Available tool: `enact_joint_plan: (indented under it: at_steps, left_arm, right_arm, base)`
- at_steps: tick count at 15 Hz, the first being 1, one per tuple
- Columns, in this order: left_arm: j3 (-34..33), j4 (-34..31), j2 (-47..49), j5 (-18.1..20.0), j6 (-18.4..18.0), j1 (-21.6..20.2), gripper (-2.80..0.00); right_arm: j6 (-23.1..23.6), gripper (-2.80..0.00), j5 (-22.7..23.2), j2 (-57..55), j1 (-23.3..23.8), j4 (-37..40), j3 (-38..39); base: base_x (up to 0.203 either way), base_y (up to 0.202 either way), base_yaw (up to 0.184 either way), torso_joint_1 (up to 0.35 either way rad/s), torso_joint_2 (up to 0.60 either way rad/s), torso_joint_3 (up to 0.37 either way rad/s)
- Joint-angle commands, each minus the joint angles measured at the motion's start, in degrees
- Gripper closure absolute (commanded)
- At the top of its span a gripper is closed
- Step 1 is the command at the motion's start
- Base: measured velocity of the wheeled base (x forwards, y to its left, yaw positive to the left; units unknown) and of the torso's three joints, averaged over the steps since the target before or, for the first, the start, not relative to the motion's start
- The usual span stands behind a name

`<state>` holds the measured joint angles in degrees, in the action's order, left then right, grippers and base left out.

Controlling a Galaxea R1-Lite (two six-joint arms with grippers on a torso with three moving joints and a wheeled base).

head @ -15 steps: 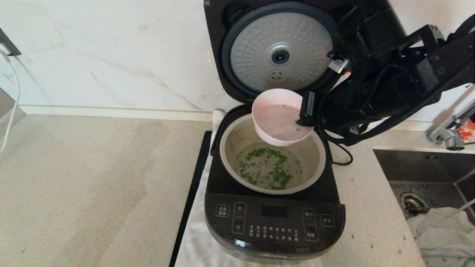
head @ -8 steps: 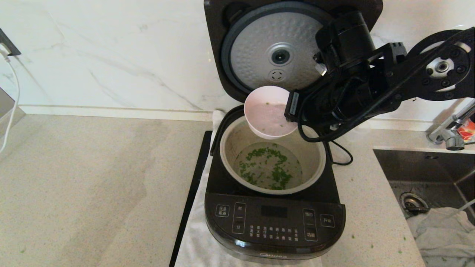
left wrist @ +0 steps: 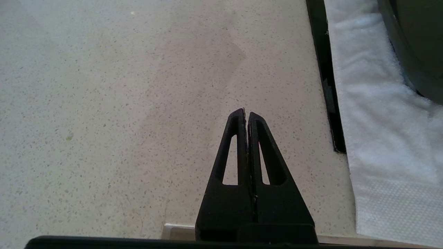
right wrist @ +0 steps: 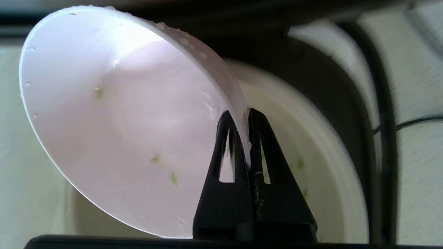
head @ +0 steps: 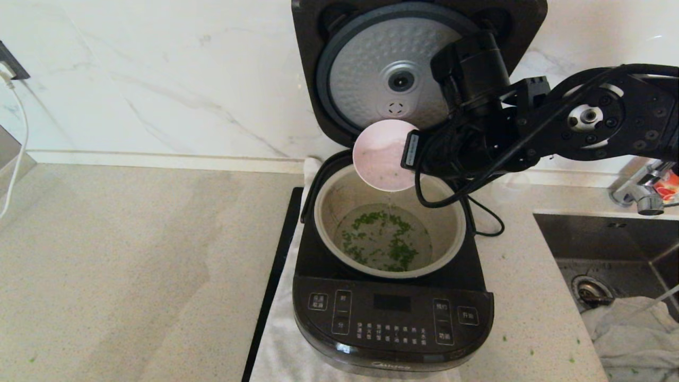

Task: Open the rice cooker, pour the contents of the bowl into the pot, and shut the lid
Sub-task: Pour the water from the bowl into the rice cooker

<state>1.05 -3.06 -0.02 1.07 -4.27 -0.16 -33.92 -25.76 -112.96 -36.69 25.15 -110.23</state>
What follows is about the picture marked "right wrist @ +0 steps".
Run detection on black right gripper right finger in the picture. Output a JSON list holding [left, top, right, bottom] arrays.
[[248, 108, 318, 225]]

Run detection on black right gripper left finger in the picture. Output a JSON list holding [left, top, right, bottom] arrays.
[[193, 111, 255, 241]]

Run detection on chopped green vegetables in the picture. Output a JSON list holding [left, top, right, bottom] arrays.
[[93, 86, 181, 187]]

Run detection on white round bowl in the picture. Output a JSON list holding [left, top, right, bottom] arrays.
[[19, 5, 250, 239]]

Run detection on grey inner cooking pot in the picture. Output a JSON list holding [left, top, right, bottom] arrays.
[[64, 59, 369, 244]]

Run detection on black power cord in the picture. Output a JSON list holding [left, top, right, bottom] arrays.
[[372, 115, 443, 135]]

